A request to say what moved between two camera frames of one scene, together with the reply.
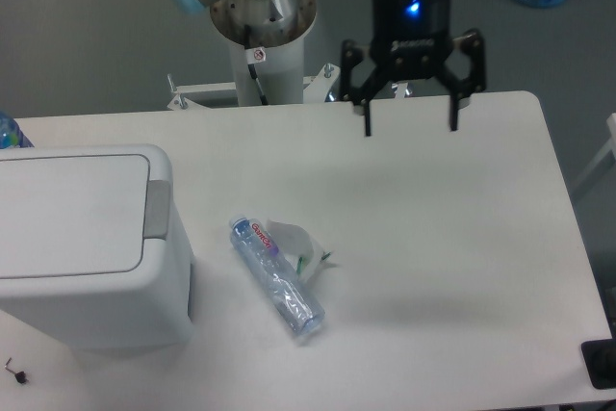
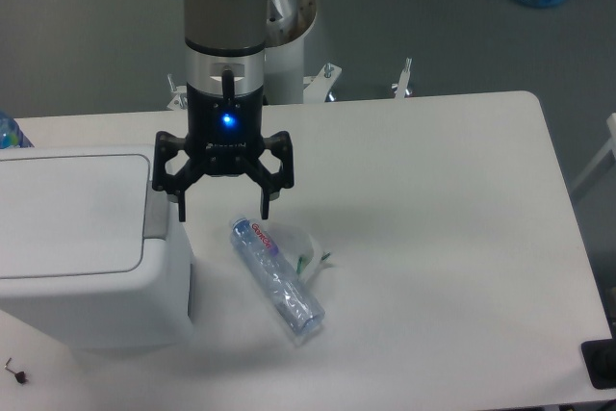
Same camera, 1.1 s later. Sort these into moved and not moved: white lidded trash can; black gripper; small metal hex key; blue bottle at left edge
Moved: black gripper
Not moved: white lidded trash can; small metal hex key; blue bottle at left edge
